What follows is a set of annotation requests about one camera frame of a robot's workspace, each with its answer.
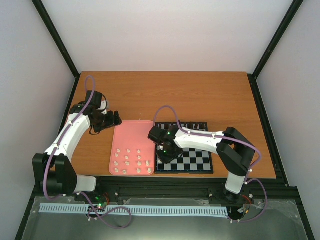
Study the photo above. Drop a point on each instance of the black aluminium frame rail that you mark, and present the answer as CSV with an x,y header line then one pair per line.
x,y
122,188

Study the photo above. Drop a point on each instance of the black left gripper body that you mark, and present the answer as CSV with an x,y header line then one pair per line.
x,y
103,122

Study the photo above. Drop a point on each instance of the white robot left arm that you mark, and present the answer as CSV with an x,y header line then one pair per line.
x,y
53,170

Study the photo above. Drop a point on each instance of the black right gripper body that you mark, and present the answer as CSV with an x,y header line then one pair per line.
x,y
169,155

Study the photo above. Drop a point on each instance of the black white chessboard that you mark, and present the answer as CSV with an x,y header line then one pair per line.
x,y
193,161

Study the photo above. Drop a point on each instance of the black frame post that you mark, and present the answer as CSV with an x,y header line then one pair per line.
x,y
43,13
279,33

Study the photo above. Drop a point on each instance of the left black frame post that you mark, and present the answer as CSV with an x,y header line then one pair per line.
x,y
43,13

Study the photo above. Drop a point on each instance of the light blue cable duct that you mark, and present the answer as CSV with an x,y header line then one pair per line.
x,y
137,210

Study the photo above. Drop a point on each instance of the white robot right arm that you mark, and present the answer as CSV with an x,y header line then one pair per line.
x,y
234,150

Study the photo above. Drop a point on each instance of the right black frame post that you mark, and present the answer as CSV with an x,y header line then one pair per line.
x,y
279,33

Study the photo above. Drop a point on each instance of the pink plastic tray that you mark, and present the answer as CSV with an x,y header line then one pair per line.
x,y
133,135

